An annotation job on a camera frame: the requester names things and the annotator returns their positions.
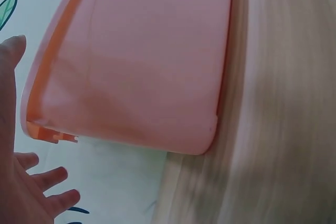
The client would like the pink plastic bin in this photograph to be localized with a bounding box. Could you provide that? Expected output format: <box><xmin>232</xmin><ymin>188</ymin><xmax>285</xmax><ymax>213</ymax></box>
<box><xmin>20</xmin><ymin>0</ymin><xmax>236</xmax><ymax>156</ymax></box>

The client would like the person's left hand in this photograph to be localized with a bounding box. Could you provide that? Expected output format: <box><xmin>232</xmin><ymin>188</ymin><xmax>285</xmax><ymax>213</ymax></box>
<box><xmin>0</xmin><ymin>34</ymin><xmax>81</xmax><ymax>224</ymax></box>

